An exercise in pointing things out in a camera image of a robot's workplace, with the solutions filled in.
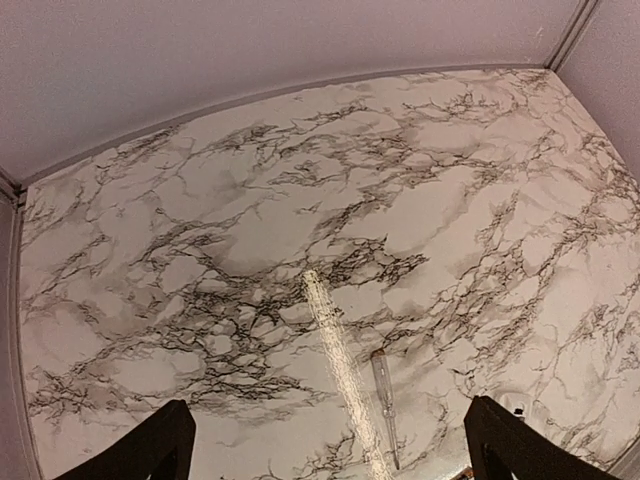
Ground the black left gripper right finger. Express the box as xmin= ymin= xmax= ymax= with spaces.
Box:
xmin=464 ymin=396 xmax=613 ymax=480

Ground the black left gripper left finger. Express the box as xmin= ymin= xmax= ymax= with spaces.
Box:
xmin=58 ymin=400 xmax=196 ymax=480

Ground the small clear-handled screwdriver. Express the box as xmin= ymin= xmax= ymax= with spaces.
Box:
xmin=370 ymin=348 xmax=400 ymax=470

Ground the white remote control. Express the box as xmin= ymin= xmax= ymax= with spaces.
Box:
xmin=494 ymin=391 xmax=532 ymax=418

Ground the left aluminium corner post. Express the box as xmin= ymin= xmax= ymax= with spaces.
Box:
xmin=0 ymin=169 xmax=27 ymax=209

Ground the aluminium corner post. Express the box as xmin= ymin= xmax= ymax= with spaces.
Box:
xmin=543 ymin=0 xmax=601 ymax=72
xmin=0 ymin=169 xmax=27 ymax=209

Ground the right aluminium corner post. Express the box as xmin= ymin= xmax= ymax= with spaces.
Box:
xmin=543 ymin=0 xmax=601 ymax=72

